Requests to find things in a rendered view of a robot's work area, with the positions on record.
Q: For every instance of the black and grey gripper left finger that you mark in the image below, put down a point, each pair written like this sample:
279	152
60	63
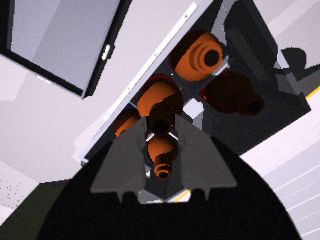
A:
116	168

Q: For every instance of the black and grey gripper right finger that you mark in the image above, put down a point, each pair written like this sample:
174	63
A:
207	163

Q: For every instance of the black plastic bottle crate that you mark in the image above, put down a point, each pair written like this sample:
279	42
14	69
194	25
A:
284	100

